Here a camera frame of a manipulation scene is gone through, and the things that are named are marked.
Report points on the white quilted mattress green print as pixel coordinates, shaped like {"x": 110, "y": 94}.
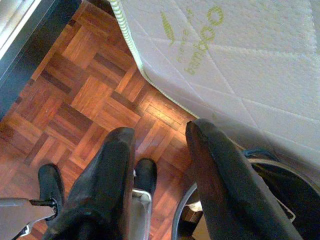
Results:
{"x": 237, "y": 62}

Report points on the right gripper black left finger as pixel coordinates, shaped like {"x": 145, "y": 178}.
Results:
{"x": 100, "y": 187}

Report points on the round grey trash bin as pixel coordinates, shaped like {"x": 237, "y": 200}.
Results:
{"x": 287, "y": 190}

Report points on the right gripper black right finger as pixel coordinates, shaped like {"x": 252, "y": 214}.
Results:
{"x": 225, "y": 187}

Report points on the crumpled white paper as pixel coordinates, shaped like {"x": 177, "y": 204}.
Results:
{"x": 193, "y": 207}

